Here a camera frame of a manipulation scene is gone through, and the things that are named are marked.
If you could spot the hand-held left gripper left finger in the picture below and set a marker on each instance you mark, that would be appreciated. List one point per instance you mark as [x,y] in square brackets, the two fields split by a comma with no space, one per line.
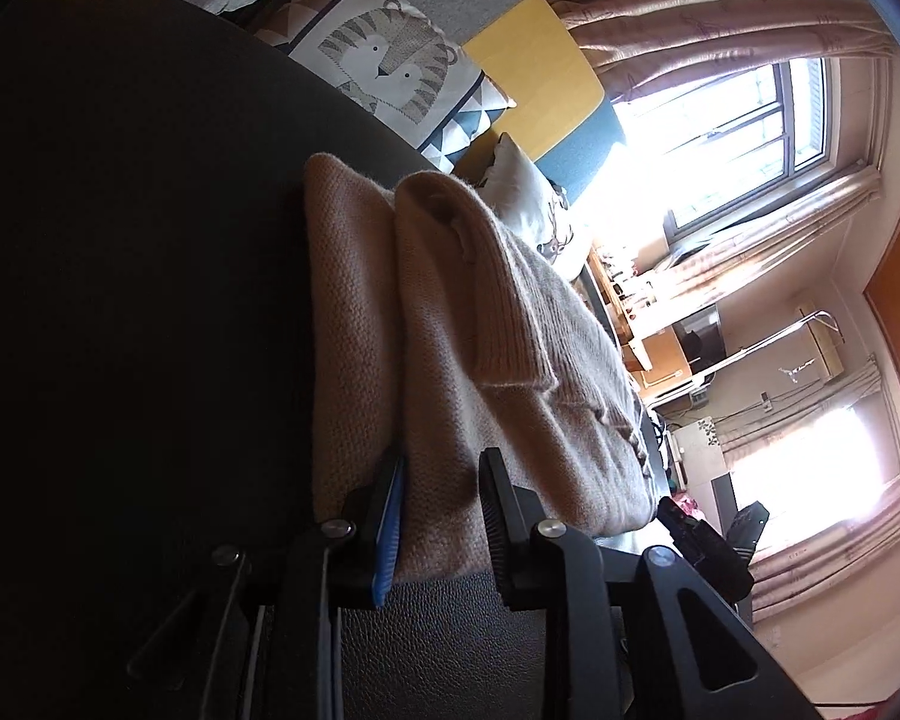
[390,532]

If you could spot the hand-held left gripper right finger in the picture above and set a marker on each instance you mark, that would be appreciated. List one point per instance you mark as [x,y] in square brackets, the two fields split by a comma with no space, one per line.
[495,517]

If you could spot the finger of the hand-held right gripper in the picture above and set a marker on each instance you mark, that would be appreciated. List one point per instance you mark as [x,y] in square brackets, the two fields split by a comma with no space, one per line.
[675,516]

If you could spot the beige knit sweater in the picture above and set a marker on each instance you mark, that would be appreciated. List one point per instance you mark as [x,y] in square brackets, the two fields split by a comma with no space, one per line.
[435,330]

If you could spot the white clothes rack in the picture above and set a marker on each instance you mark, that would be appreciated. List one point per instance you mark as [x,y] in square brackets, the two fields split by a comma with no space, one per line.
[795,334]

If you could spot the white patterned box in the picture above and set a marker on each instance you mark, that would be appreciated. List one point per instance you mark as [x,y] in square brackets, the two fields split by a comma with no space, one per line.
[696,446]

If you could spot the pink patterned curtain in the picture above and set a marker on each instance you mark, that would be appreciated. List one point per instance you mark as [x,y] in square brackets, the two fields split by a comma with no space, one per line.
[720,15]
[832,532]
[780,225]

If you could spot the wooden desk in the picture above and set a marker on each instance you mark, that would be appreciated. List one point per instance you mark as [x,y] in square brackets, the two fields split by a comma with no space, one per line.
[660,352]

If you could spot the black monitor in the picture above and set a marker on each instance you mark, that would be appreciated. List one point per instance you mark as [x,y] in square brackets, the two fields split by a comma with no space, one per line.
[701,341]

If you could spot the deer print cushion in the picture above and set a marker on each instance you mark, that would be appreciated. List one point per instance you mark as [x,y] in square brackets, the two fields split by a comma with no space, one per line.
[521,195]

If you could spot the barred window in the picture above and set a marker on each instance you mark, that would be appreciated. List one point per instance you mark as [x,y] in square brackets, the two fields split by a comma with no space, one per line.
[750,142]

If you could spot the grey yellow blue sofa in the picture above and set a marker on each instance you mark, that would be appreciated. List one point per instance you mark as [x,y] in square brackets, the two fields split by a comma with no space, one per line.
[525,82]

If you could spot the tiger print cushion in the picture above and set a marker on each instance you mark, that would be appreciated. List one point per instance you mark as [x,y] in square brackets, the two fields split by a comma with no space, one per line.
[390,52]

